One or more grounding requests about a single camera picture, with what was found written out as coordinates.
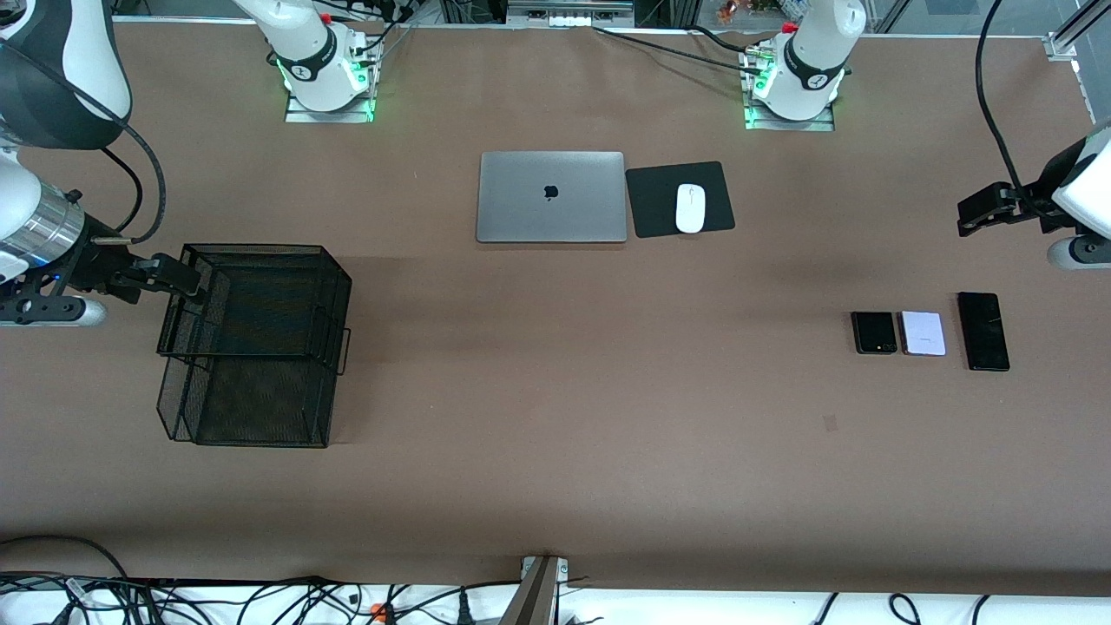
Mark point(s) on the white computer mouse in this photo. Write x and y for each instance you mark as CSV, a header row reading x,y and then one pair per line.
x,y
690,208

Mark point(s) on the orange plug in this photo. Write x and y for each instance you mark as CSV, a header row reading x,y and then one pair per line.
x,y
378,613

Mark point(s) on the aluminium frame corner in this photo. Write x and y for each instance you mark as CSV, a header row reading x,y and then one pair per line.
x,y
1061,45

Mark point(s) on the white Huawei flip phone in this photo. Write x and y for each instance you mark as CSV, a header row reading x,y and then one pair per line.
x,y
922,330

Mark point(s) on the dark metal camera post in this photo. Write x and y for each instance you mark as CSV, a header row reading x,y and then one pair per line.
x,y
534,599

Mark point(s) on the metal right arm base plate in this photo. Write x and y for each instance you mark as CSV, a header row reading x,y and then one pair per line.
x,y
347,116

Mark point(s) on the small black flip phone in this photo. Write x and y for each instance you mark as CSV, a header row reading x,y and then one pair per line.
x,y
872,330

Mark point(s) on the large black smartphone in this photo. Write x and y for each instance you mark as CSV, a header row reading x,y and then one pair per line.
x,y
983,334

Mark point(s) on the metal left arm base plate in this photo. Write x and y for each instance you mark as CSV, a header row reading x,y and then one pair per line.
x,y
820,127

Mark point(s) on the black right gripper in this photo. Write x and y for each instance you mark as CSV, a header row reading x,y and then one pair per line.
x,y
94,266

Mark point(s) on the grey power strip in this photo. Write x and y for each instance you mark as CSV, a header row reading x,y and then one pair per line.
x,y
568,17

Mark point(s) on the black mouse pad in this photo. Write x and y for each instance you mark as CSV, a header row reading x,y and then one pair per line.
x,y
651,208

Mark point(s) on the silver closed laptop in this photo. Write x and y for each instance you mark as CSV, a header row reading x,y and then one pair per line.
x,y
521,208

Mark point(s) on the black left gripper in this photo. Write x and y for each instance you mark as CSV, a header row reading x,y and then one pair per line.
x,y
1032,208

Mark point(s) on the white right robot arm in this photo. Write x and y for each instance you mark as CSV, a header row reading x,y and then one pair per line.
x,y
91,52

